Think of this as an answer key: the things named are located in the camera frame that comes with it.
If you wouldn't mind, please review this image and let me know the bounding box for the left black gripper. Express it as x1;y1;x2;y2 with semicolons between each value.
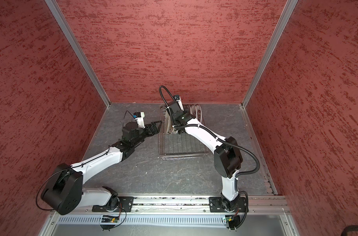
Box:
132;121;162;146

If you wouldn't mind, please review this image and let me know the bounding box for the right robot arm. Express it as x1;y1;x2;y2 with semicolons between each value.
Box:
166;101;243;212

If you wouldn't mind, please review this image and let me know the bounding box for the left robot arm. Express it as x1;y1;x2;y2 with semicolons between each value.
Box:
40;121;162;215

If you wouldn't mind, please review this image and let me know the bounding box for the sunburst green rim plate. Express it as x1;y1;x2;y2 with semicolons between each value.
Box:
187;104;194;117

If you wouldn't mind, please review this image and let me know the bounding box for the left corner aluminium profile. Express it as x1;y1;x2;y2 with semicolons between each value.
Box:
45;0;112;108

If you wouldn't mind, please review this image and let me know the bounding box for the corner aluminium profile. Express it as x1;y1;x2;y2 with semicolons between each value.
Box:
45;0;112;108
241;0;298;109

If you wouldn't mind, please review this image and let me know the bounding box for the right corner aluminium profile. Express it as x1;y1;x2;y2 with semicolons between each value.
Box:
241;0;298;109

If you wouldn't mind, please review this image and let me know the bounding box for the metal wire dish rack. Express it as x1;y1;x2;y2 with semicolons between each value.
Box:
158;104;210;160

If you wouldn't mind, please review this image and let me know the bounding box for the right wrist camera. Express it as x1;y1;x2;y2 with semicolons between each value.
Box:
174;94;184;111

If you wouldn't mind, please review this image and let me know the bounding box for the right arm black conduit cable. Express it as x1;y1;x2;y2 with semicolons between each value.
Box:
159;85;261;178

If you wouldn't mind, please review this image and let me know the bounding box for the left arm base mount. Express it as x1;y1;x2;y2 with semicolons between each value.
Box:
92;196;134;213

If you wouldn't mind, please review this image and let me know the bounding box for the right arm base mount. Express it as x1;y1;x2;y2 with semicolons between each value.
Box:
208;197;247;213

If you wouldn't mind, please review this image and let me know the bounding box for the white slotted cable duct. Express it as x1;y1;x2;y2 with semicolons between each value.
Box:
57;214;226;228

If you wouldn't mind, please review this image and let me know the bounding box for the aluminium front rail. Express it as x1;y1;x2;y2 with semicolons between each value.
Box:
50;194;291;215

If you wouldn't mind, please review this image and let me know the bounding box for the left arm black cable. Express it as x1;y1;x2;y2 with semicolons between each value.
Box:
35;111;138;211

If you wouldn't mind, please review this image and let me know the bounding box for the black hose bottom right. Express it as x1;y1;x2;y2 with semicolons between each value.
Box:
340;225;358;236

